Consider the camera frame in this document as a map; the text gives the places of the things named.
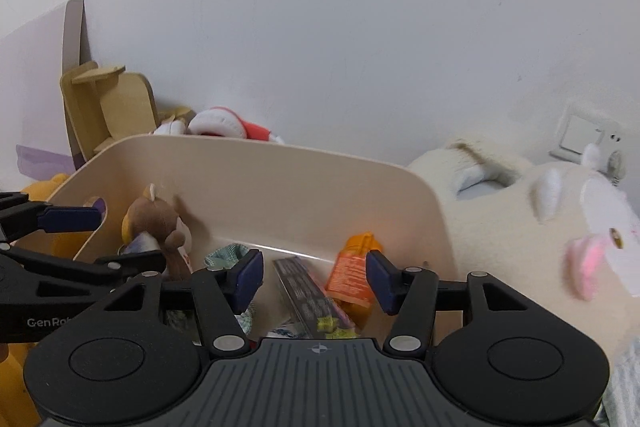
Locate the orange plush toy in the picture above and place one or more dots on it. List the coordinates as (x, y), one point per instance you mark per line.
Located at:
(47, 189)

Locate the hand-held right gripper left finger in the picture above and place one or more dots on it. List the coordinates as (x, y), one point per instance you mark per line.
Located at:
(250, 274)

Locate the white wall socket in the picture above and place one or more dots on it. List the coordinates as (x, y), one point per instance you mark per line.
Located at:
(590, 142)

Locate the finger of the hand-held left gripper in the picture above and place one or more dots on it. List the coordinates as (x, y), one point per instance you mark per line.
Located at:
(75, 269)
(75, 218)

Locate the orange bottle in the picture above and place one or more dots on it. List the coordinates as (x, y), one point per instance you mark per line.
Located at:
(350, 274)

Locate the blue patterned box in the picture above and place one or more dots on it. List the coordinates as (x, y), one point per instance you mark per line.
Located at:
(287, 333)

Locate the lilac board panel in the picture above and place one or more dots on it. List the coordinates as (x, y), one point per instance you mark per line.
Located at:
(35, 97)

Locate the dark box with yellow stars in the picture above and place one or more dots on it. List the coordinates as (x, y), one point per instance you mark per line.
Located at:
(310, 297)

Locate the wooden cutout stand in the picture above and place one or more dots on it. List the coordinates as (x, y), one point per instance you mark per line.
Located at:
(115, 107)

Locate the red white plush toy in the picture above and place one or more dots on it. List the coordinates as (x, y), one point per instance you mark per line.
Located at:
(225, 124)

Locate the cream sheep plush cushion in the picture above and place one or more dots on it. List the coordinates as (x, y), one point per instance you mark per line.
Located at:
(525, 247)

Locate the brown grey plush toy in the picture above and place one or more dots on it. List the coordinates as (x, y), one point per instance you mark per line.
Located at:
(155, 222)

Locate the green scrunchie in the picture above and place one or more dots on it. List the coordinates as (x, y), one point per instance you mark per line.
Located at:
(227, 254)

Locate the yellow plush toy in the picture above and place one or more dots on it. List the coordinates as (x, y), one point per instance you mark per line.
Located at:
(175, 122)

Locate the striped light blue cloth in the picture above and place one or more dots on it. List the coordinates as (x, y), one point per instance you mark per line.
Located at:
(622, 387)

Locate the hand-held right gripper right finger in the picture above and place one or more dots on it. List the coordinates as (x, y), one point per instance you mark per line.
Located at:
(380, 282)

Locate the beige plastic container bin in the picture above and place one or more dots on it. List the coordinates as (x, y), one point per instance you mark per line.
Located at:
(300, 197)

